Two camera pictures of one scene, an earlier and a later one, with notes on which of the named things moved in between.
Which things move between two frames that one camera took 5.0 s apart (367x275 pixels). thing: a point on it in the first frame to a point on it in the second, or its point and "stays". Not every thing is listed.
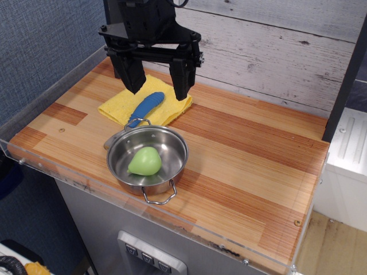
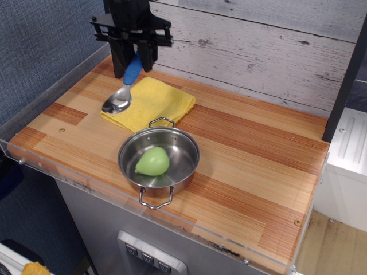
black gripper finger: (183, 74) to (148, 51)
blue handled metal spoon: (155, 100) to (122, 98)
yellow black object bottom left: (35, 268) stays
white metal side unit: (342, 195) stays
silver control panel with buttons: (137, 256) stays
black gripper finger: (130, 71) to (122, 50)
